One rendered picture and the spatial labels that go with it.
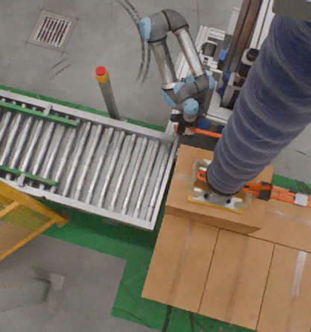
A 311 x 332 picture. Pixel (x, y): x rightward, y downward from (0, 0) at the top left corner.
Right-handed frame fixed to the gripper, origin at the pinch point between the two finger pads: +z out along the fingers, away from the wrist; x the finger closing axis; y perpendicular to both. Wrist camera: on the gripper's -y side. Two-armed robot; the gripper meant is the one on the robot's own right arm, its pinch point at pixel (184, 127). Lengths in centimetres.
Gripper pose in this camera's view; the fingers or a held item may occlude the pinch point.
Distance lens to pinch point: 244.5
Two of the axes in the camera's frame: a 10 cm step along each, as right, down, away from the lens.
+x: 2.5, -9.4, 2.5
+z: 0.2, 2.6, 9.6
